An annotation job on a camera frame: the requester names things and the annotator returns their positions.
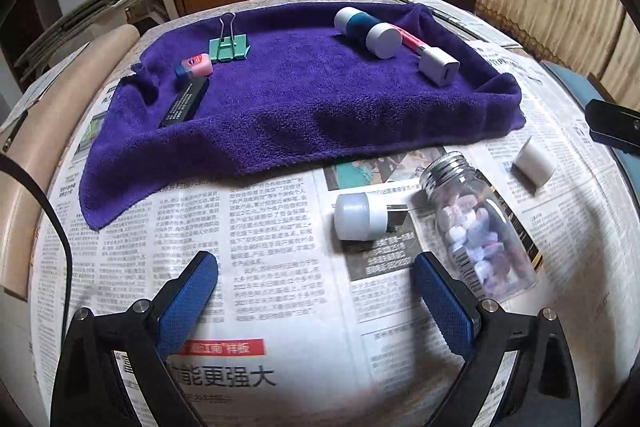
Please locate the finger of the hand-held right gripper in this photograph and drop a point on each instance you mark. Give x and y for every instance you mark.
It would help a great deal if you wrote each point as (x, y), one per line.
(612, 124)

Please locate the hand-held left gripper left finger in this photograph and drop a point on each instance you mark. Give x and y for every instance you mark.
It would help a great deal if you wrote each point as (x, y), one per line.
(187, 302)

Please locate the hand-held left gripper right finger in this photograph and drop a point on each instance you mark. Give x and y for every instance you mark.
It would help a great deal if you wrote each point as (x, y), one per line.
(445, 307)

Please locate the clear bottle with pills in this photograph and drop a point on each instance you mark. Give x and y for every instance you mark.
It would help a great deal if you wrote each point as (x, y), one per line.
(475, 232)

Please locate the white bottle cap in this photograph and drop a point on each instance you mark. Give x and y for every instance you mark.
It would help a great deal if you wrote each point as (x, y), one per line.
(357, 217)

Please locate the white charger cube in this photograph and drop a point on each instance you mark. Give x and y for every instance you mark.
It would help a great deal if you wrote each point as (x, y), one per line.
(439, 66)

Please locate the black slim box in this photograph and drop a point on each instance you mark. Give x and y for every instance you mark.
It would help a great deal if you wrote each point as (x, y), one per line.
(184, 103)

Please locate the pink highlighter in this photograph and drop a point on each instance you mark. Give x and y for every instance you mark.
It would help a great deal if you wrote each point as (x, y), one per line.
(412, 41)

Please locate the pink and blue eraser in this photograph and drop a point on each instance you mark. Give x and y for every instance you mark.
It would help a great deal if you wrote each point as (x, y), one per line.
(192, 67)

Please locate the green binder clip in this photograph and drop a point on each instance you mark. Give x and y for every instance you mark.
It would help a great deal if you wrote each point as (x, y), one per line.
(227, 49)

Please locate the teal and white cylinder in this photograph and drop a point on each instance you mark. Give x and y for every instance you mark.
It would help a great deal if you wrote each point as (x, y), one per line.
(367, 29)

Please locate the blue cushioned chair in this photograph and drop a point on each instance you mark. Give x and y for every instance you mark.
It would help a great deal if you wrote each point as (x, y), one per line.
(570, 82)

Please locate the newspaper spread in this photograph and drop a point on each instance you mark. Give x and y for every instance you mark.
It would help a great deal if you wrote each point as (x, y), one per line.
(200, 217)

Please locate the folded newspaper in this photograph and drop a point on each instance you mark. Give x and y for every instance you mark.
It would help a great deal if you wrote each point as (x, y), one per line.
(480, 27)

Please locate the purple towel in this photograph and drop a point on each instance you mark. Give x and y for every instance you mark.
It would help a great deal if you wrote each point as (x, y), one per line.
(310, 107)

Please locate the white paper sheet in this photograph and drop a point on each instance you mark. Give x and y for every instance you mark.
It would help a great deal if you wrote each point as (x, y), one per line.
(45, 82)

